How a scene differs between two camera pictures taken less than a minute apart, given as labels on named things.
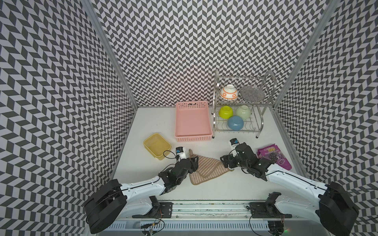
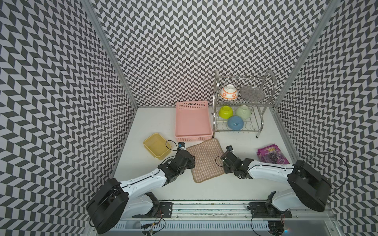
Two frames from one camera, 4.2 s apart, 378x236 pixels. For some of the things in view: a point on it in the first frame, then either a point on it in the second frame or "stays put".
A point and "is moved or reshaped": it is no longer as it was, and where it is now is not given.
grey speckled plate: [251, 93] stays put
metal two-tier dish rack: [238, 102] stays put
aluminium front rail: [223, 210] stays put
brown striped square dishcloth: [208, 169] is moved or reshaped
